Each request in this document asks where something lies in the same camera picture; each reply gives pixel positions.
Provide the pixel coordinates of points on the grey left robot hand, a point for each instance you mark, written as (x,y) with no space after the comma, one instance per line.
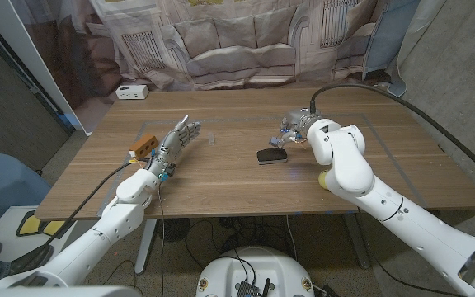
(173,144)

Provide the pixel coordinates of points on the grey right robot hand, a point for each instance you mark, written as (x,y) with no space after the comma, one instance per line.
(299,121)

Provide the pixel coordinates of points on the silver paper clamp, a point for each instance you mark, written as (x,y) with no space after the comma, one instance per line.
(276,142)

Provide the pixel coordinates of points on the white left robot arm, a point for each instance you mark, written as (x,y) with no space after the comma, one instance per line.
(114,231)

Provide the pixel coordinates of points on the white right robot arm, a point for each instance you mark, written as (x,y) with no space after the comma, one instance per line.
(386,206)

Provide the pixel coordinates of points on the orange brick block with holes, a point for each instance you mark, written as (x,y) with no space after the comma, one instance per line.
(142,143)

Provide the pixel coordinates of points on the yellow ball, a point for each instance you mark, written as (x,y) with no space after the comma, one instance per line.
(323,180)

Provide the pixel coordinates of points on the clear plastic tube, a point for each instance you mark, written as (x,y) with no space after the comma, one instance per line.
(211,138)

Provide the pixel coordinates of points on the black oval eraser pad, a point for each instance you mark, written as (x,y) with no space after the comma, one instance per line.
(271,156)

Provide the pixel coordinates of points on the white power strip box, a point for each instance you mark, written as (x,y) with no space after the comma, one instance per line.
(132,92)

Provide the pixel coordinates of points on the round black floor fan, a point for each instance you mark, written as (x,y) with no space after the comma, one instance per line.
(174,229)

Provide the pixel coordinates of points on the printed sofa room backdrop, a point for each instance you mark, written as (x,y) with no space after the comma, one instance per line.
(237,41)

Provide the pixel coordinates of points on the white table leg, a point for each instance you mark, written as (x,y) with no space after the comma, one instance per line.
(144,247)
(357,241)

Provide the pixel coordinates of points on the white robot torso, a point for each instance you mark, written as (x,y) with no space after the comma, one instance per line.
(258,268)

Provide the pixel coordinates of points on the yellow and black floor mat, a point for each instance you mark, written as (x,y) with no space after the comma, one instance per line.
(29,224)

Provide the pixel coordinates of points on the black shoe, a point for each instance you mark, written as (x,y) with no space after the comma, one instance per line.
(31,260)

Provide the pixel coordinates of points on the white robot chest edge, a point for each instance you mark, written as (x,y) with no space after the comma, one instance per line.
(56,292)

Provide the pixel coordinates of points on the white slanted partition post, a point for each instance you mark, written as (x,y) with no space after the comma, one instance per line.
(27,53)

